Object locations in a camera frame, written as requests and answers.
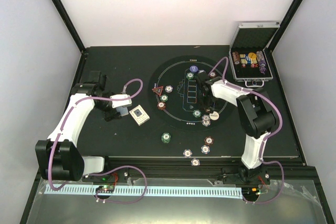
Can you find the round black poker mat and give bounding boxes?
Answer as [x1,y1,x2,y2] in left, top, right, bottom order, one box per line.
[148,56,235,131]

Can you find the purple chips row in case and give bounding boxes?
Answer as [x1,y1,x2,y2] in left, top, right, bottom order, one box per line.
[256,51,267,74]

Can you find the green poker chips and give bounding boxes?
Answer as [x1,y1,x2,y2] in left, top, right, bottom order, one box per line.
[186,72,194,80]
[161,94,168,102]

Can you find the brown chips row in case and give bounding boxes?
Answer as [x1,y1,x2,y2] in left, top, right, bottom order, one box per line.
[232,51,241,65]

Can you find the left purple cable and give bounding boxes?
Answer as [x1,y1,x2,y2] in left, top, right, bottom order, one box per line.
[48,78,147,205]

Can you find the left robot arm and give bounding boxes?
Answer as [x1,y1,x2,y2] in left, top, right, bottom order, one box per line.
[35,71,132,182]

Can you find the purple small blind button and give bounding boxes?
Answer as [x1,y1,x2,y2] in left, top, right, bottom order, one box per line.
[189,65,198,74]

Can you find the blue chip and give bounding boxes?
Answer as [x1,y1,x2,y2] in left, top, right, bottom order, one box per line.
[183,149,192,158]
[201,145,211,154]
[191,158,200,166]

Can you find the green poker chip stack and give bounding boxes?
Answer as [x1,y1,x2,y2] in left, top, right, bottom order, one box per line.
[161,132,171,144]

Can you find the blue playing card deck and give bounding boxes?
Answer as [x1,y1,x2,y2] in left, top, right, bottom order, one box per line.
[116,106,129,116]

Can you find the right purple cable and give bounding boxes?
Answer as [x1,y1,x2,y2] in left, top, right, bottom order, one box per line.
[208,56,285,206]

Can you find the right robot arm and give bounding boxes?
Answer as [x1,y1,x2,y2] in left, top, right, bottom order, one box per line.
[193,71,283,184]

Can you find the red triangular marker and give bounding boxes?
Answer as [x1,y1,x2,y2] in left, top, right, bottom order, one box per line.
[152,86,164,97]

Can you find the aluminium poker case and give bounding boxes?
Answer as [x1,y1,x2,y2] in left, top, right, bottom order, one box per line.
[229,22,280,88]

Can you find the white slotted cable duct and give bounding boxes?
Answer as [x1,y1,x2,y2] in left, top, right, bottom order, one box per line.
[44,184,243,199]

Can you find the white playing card box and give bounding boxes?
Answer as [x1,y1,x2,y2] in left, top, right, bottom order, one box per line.
[129,105,150,126]

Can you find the blue chip on rail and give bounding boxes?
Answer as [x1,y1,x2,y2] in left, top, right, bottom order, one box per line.
[191,158,200,166]

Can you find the white dealer button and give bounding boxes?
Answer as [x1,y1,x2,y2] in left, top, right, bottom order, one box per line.
[209,111,219,121]

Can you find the purple cable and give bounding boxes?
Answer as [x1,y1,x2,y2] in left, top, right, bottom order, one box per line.
[48,78,147,205]
[208,56,285,206]

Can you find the brown poker chip stack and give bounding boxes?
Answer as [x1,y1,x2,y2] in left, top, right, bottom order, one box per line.
[204,136,214,145]

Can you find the yellow button in case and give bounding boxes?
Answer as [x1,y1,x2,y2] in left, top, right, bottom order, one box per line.
[248,52,257,60]

